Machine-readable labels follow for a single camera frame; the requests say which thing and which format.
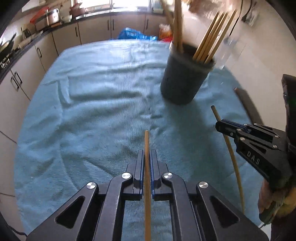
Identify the wooden chopstick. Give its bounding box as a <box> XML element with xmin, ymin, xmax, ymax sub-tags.
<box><xmin>144</xmin><ymin>130</ymin><xmax>152</xmax><ymax>241</ymax></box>
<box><xmin>160</xmin><ymin>0</ymin><xmax>174</xmax><ymax>33</ymax></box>
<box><xmin>211</xmin><ymin>105</ymin><xmax>246</xmax><ymax>215</ymax></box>
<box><xmin>194</xmin><ymin>12</ymin><xmax>227</xmax><ymax>62</ymax></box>
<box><xmin>173</xmin><ymin>0</ymin><xmax>178</xmax><ymax>49</ymax></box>
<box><xmin>175</xmin><ymin>0</ymin><xmax>184</xmax><ymax>53</ymax></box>
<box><xmin>192</xmin><ymin>11</ymin><xmax>220</xmax><ymax>61</ymax></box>
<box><xmin>197</xmin><ymin>12</ymin><xmax>228</xmax><ymax>63</ymax></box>

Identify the person's right hand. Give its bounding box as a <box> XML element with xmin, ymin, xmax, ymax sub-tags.
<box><xmin>258</xmin><ymin>180</ymin><xmax>295</xmax><ymax>225</ymax></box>

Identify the smartphone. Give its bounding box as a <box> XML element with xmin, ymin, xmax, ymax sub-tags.
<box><xmin>234</xmin><ymin>87</ymin><xmax>263</xmax><ymax>125</ymax></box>

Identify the dark perforated utensil holder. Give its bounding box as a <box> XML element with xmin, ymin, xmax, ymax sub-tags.
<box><xmin>160</xmin><ymin>42</ymin><xmax>215</xmax><ymax>105</ymax></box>

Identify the clear glass mug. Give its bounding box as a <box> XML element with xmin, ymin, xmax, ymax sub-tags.
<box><xmin>215</xmin><ymin>36</ymin><xmax>238</xmax><ymax>69</ymax></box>

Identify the blue towel table cover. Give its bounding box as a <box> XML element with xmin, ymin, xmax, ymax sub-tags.
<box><xmin>14</xmin><ymin>41</ymin><xmax>248</xmax><ymax>232</ymax></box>

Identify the red plastic basin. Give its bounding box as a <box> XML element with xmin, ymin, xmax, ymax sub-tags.
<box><xmin>161</xmin><ymin>36</ymin><xmax>173</xmax><ymax>43</ymax></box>

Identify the white plastic bag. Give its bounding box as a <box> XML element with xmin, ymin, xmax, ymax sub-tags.
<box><xmin>159</xmin><ymin>24</ymin><xmax>173</xmax><ymax>40</ymax></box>

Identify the blue plastic bag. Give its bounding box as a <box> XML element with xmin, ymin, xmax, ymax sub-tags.
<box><xmin>117</xmin><ymin>28</ymin><xmax>158</xmax><ymax>41</ymax></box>

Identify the black wok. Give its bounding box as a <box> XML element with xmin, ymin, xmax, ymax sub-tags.
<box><xmin>0</xmin><ymin>33</ymin><xmax>16</xmax><ymax>61</ymax></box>

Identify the silver rice cooker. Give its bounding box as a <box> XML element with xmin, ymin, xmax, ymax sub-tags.
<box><xmin>30</xmin><ymin>6</ymin><xmax>61</xmax><ymax>31</ymax></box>

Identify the brown clay pot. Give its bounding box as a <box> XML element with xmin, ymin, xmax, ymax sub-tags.
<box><xmin>69</xmin><ymin>3</ymin><xmax>85</xmax><ymax>18</ymax></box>

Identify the black power cable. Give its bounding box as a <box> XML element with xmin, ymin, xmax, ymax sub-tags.
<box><xmin>227</xmin><ymin>0</ymin><xmax>244</xmax><ymax>39</ymax></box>

